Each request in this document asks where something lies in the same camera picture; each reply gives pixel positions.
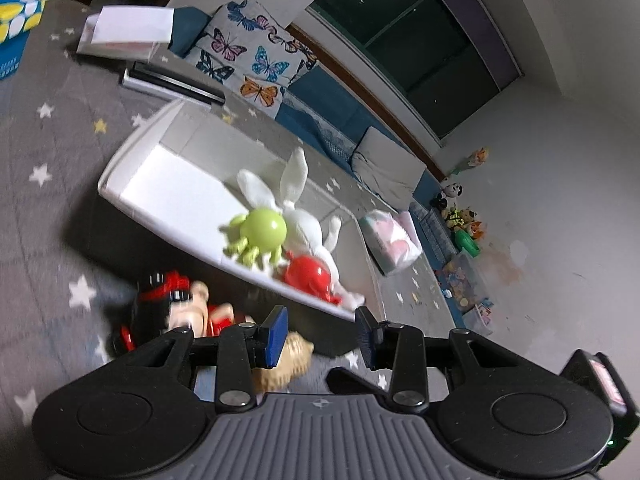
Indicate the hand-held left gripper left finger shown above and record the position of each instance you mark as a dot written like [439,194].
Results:
[277,335]

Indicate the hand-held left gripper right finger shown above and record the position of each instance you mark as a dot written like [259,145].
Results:
[364,340]

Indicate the tan peanut toy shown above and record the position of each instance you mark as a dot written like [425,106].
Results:
[290,360]

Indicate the red octopus toy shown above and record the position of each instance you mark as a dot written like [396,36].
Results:
[307,275]

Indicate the black-haired doll figure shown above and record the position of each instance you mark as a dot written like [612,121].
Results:
[190,310]

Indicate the green octopus toy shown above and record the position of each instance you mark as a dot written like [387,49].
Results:
[262,230]

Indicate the white plush rabbit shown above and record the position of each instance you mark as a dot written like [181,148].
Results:
[307,225]

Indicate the grey cardboard box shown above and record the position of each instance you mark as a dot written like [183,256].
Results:
[175,195]

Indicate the pink and white soft pack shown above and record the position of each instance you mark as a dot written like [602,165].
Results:
[392,242]

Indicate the clear toy storage box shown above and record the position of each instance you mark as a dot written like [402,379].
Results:
[460,280]

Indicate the small colourful box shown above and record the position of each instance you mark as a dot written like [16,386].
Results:
[482,315]

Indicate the green plastic toy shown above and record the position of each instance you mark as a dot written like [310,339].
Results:
[466,242]

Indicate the small plush toys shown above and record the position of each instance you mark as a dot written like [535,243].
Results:
[465,220]

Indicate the panda plush toy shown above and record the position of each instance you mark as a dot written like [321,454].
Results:
[452,191]

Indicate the grey pillow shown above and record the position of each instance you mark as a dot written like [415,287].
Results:
[387,167]

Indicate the plush flower bouquet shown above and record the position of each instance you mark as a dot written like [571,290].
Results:
[477,157]

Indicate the blue sofa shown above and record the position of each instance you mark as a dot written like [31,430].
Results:
[325,100]

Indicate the black and silver device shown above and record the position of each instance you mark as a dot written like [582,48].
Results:
[170,82]

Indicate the butterfly print pillow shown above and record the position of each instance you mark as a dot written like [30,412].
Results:
[250,55]

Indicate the dark window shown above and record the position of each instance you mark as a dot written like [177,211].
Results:
[415,45]

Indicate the grey star-printed tablecloth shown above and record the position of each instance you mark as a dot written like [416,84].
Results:
[50,135]

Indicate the white open paper box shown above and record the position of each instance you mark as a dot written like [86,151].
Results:
[130,27]

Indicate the blue yellow-spotted tissue box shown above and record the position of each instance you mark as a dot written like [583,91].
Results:
[15,30]

